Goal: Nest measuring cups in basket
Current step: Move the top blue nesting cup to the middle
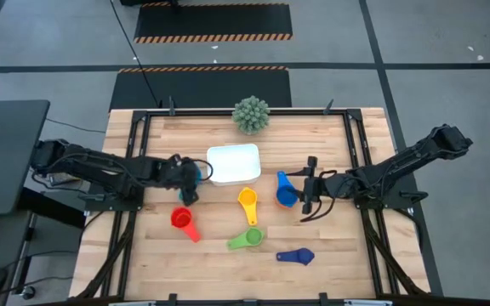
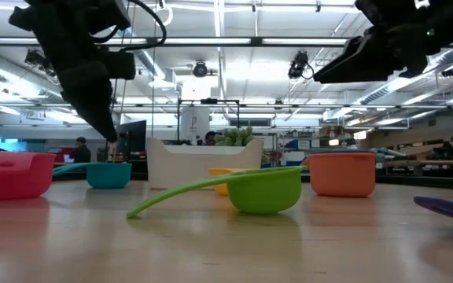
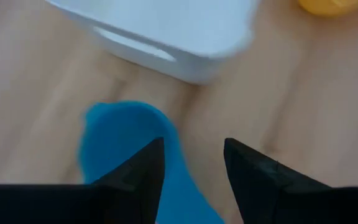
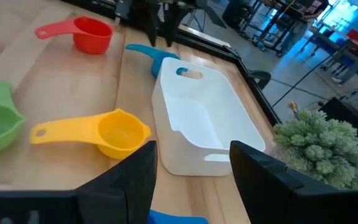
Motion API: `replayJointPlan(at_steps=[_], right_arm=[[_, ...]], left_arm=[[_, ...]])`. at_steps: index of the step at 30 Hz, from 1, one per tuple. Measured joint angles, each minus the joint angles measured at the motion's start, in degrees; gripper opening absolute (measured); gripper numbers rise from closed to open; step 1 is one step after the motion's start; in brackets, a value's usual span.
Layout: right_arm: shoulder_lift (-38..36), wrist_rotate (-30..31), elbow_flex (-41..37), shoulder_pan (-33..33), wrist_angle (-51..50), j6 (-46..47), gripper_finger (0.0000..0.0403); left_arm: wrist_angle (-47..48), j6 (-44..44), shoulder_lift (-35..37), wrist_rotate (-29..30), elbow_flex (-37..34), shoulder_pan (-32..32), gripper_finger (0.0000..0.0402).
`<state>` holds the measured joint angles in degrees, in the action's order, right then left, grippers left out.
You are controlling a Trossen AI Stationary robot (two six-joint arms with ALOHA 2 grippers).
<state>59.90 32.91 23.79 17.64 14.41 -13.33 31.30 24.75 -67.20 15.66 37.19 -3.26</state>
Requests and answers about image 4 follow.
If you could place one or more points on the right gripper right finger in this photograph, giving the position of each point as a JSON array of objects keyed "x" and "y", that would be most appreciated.
[{"x": 266, "y": 186}]

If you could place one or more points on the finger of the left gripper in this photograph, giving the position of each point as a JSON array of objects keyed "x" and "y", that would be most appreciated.
[
  {"x": 152, "y": 28},
  {"x": 174, "y": 25}
]

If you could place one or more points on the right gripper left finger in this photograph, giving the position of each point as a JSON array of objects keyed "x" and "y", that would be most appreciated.
[{"x": 129, "y": 193}]

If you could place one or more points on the light blue measuring cup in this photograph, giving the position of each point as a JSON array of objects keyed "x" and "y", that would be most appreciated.
[{"x": 157, "y": 57}]

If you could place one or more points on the dark blue measuring cup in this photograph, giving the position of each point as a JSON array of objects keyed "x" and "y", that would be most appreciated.
[{"x": 172, "y": 218}]

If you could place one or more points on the large red measuring cup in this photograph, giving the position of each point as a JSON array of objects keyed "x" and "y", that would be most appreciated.
[{"x": 92, "y": 40}]

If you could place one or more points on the yellow measuring cup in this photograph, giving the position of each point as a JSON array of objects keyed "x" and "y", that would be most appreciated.
[{"x": 120, "y": 133}]

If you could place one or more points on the white plastic basket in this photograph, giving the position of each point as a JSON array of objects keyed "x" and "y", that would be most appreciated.
[{"x": 204, "y": 118}]

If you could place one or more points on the green artificial succulent plant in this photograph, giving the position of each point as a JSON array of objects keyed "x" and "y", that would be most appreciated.
[{"x": 322, "y": 149}]

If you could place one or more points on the black clamp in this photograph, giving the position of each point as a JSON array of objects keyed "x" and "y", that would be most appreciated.
[{"x": 259, "y": 77}]

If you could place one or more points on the black workbench frame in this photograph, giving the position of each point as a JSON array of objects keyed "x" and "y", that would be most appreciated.
[{"x": 259, "y": 18}]

